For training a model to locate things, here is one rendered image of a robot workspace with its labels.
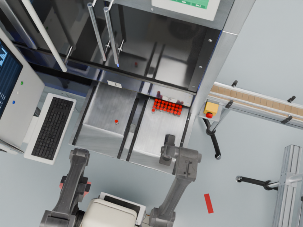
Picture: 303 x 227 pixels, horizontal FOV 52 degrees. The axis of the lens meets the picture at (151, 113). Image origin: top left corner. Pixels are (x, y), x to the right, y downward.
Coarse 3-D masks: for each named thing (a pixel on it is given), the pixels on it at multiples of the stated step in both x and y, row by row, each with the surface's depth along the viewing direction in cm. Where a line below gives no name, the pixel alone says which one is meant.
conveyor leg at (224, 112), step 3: (222, 111) 221; (225, 111) 216; (228, 111) 215; (222, 114) 224; (225, 114) 222; (222, 117) 228; (219, 120) 236; (222, 120) 237; (213, 123) 251; (216, 123) 245; (219, 123) 244; (210, 126) 265; (213, 126) 254; (216, 126) 251; (210, 129) 264; (213, 129) 260
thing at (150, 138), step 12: (144, 120) 195; (156, 120) 195; (168, 120) 195; (180, 120) 195; (144, 132) 193; (156, 132) 193; (168, 132) 193; (180, 132) 193; (144, 144) 190; (156, 144) 190
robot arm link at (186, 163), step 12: (180, 156) 120; (192, 156) 122; (180, 168) 118; (192, 168) 119; (180, 180) 119; (192, 180) 118; (168, 192) 132; (180, 192) 124; (168, 204) 131; (156, 216) 138; (168, 216) 136
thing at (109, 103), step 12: (96, 96) 199; (108, 96) 200; (120, 96) 200; (132, 96) 200; (96, 108) 197; (108, 108) 197; (120, 108) 197; (132, 108) 195; (84, 120) 192; (96, 120) 195; (108, 120) 195; (120, 120) 195; (120, 132) 192
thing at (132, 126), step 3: (132, 126) 189; (132, 129) 191; (129, 132) 192; (132, 132) 192; (129, 135) 192; (132, 135) 192; (129, 138) 191; (132, 138) 191; (126, 141) 191; (129, 141) 191; (126, 144) 190; (129, 144) 190; (126, 147) 190
